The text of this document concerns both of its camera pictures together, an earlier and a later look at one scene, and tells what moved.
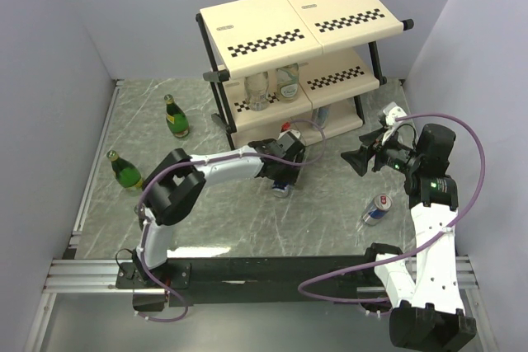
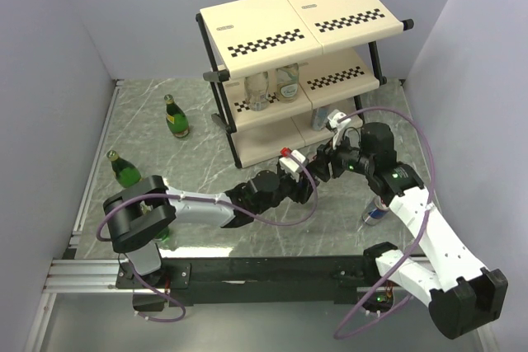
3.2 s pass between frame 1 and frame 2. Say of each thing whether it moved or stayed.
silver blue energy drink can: stayed
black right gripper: moved
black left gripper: moved
